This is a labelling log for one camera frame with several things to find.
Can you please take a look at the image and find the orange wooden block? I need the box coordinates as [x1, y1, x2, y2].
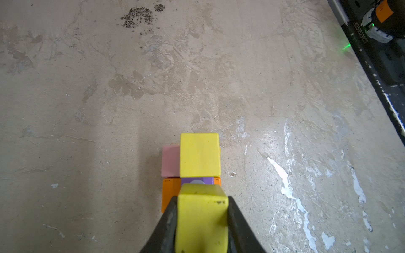
[161, 177, 221, 213]

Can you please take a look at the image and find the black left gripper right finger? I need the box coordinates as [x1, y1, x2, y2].
[227, 196, 266, 253]

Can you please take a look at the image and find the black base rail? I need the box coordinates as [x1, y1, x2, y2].
[328, 0, 405, 141]

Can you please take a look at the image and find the pink wooden block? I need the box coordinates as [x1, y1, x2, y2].
[161, 145, 180, 178]

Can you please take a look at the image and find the lime green wooden cube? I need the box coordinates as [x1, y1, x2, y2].
[179, 133, 221, 178]

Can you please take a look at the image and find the yellow-green small cube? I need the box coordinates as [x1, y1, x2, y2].
[175, 183, 229, 253]

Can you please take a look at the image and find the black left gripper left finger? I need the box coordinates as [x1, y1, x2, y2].
[140, 196, 178, 253]

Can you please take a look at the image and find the purple number block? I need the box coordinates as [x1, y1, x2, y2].
[181, 177, 214, 185]

